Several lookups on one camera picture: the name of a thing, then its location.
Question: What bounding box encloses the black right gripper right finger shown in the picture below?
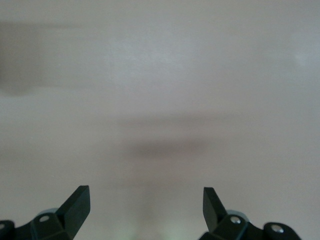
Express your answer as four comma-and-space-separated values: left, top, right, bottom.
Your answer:
199, 186, 266, 240

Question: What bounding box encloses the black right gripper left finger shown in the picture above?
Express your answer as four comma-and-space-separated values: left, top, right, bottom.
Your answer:
16, 185, 91, 240

